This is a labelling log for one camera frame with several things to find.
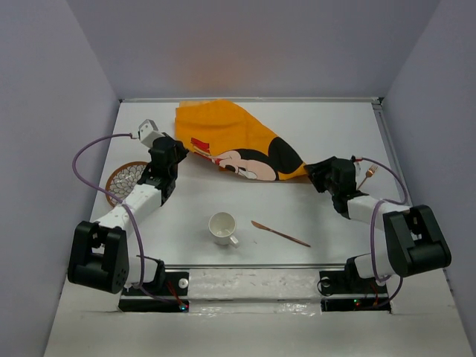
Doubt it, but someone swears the copper fork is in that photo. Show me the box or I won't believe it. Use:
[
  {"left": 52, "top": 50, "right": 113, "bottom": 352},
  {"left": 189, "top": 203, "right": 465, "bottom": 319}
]
[{"left": 357, "top": 165, "right": 379, "bottom": 190}]

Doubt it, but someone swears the white ceramic mug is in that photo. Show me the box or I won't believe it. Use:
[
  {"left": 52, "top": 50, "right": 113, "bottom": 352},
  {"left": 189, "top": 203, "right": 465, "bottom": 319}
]
[{"left": 208, "top": 212, "right": 239, "bottom": 248}]

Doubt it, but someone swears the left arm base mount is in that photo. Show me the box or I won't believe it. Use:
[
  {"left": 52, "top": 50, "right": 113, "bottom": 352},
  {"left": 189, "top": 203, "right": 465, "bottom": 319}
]
[{"left": 118, "top": 270, "right": 190, "bottom": 313}]

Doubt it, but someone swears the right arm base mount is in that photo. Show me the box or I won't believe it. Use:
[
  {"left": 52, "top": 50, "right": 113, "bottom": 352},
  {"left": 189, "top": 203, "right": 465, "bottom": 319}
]
[{"left": 316, "top": 270, "right": 391, "bottom": 312}]

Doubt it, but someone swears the yellow Mickey Mouse cloth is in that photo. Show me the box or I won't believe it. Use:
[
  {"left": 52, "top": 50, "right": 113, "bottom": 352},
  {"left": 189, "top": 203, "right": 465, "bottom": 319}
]
[{"left": 175, "top": 100, "right": 306, "bottom": 181}]

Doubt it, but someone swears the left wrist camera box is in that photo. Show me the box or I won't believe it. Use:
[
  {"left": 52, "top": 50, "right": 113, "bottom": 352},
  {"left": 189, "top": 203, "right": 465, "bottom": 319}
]
[{"left": 138, "top": 119, "right": 163, "bottom": 148}]

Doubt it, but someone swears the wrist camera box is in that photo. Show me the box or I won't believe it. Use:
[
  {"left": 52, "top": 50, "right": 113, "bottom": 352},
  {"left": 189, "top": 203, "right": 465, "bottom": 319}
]
[
  {"left": 351, "top": 155, "right": 362, "bottom": 177},
  {"left": 138, "top": 119, "right": 163, "bottom": 148}
]

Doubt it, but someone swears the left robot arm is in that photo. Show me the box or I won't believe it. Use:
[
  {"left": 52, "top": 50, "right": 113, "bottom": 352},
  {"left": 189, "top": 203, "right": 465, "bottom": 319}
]
[{"left": 67, "top": 132, "right": 188, "bottom": 294}]

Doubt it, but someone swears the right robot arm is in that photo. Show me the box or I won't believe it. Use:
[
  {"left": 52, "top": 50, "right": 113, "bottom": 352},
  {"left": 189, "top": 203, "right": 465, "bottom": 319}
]
[{"left": 304, "top": 156, "right": 452, "bottom": 292}]

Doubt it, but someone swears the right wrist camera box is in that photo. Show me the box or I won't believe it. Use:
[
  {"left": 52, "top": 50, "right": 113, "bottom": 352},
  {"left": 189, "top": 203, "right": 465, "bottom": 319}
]
[{"left": 351, "top": 155, "right": 362, "bottom": 177}]

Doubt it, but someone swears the copper knife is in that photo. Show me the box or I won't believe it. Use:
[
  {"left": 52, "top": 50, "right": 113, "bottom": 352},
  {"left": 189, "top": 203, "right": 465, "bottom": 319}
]
[{"left": 251, "top": 220, "right": 312, "bottom": 248}]

